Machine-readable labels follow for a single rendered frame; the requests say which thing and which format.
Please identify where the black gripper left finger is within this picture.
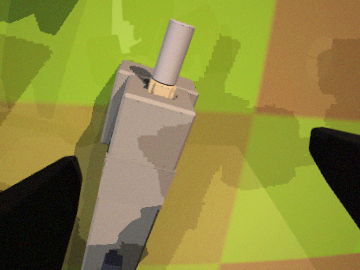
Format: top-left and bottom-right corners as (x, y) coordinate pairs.
(0, 155), (83, 270)

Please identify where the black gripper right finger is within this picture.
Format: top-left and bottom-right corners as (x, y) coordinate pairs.
(308, 127), (360, 230)

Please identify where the grey cylinder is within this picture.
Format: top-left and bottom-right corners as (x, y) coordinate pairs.
(148, 19), (195, 99)

